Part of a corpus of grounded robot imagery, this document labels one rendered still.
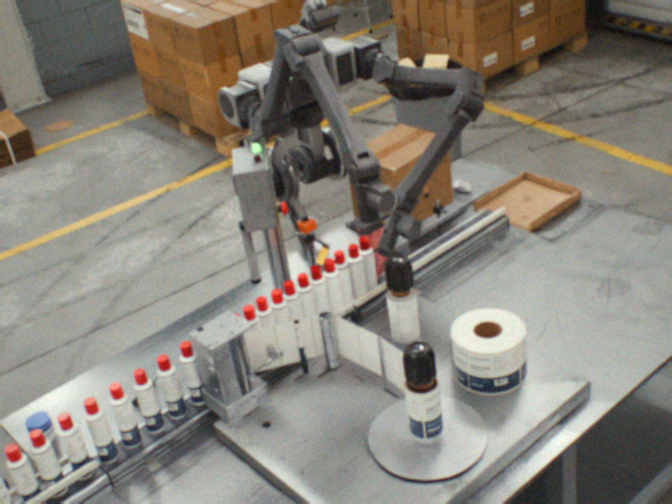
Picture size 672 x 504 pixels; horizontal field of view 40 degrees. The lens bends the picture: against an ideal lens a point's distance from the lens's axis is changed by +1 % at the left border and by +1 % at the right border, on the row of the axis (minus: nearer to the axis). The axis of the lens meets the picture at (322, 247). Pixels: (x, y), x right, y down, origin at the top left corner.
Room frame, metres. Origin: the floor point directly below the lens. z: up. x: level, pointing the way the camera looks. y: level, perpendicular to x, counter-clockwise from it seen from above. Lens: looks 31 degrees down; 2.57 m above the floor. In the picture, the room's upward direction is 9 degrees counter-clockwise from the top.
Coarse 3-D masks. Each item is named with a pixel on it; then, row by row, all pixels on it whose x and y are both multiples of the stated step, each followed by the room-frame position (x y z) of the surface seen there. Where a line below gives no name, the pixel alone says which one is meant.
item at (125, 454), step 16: (464, 224) 2.78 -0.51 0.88; (448, 240) 2.69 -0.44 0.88; (464, 240) 2.67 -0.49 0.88; (416, 256) 2.62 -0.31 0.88; (416, 272) 2.52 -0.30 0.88; (368, 304) 2.39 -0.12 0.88; (192, 416) 1.99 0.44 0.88; (144, 432) 1.95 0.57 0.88; (144, 448) 1.89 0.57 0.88; (112, 464) 1.85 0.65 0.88
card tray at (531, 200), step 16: (528, 176) 3.10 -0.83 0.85; (496, 192) 3.01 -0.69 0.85; (512, 192) 3.03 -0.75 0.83; (528, 192) 3.01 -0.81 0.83; (544, 192) 2.99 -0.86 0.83; (560, 192) 2.97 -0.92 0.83; (576, 192) 2.89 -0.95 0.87; (480, 208) 2.95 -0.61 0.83; (496, 208) 2.93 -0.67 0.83; (512, 208) 2.91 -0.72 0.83; (528, 208) 2.89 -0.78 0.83; (544, 208) 2.87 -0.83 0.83; (560, 208) 2.83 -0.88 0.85; (512, 224) 2.80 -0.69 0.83; (528, 224) 2.78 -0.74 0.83
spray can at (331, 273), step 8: (328, 264) 2.34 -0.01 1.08; (328, 272) 2.34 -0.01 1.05; (336, 272) 2.35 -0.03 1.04; (328, 280) 2.34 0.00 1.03; (336, 280) 2.34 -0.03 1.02; (328, 288) 2.34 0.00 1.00; (336, 288) 2.34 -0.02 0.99; (328, 296) 2.34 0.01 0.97; (336, 296) 2.33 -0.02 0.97; (336, 304) 2.33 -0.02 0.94
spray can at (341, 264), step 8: (336, 256) 2.38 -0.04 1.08; (344, 256) 2.39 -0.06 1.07; (336, 264) 2.39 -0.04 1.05; (344, 264) 2.38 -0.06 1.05; (344, 272) 2.37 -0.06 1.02; (344, 280) 2.37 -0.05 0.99; (344, 288) 2.37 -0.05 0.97; (344, 296) 2.37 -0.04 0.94; (352, 296) 2.38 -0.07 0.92; (344, 304) 2.37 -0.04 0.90
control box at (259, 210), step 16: (240, 160) 2.34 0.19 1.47; (240, 176) 2.26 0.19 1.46; (256, 176) 2.26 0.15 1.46; (240, 192) 2.26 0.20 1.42; (256, 192) 2.26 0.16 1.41; (272, 192) 2.27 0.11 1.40; (240, 208) 2.26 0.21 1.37; (256, 208) 2.26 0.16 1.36; (272, 208) 2.26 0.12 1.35; (256, 224) 2.26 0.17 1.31; (272, 224) 2.26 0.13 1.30
